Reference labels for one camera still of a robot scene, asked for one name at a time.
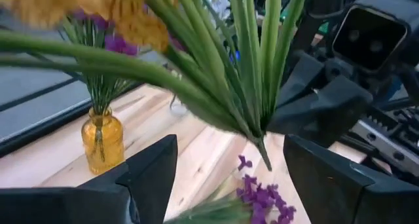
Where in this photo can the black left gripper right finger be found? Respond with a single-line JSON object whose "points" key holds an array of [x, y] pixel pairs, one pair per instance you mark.
{"points": [[343, 201]]}

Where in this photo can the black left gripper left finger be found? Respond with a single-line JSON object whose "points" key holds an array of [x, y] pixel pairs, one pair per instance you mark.
{"points": [[65, 206]]}

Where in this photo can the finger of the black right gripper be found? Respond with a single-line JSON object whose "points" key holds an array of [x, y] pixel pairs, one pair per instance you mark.
{"points": [[301, 76], [327, 112]]}

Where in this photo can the purple artificial flower stem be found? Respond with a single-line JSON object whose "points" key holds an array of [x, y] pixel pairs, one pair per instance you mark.
{"points": [[262, 197], [101, 93]]}

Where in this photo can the purple artificial flower bunch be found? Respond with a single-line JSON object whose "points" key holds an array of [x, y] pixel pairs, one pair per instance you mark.
{"points": [[209, 86]]}

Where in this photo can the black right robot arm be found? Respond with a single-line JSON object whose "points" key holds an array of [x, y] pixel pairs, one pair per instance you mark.
{"points": [[307, 37]]}

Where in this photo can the yellow glass vase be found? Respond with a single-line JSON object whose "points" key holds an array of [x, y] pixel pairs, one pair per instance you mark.
{"points": [[103, 142]]}

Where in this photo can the slim clear glass vase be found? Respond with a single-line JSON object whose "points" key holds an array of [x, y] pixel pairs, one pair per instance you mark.
{"points": [[179, 109]]}

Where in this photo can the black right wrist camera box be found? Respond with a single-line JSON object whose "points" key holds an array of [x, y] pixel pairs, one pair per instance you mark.
{"points": [[370, 37]]}

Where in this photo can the black aluminium table frame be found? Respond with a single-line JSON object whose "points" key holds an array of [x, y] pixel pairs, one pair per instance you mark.
{"points": [[49, 127]]}

